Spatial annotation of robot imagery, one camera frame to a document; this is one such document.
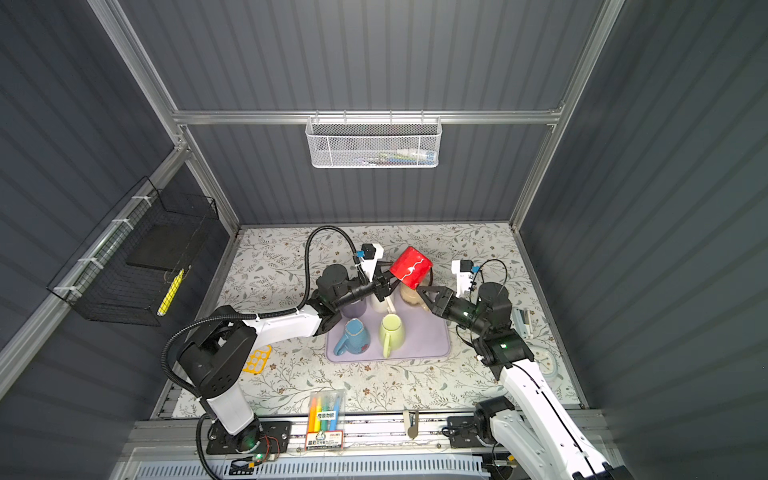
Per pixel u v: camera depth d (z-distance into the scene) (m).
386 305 0.92
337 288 0.66
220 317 0.50
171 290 0.69
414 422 0.74
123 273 0.71
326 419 0.75
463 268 0.67
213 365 0.47
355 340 0.82
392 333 0.82
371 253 0.69
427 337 0.91
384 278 0.72
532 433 0.56
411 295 0.93
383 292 0.72
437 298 0.66
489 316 0.56
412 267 0.72
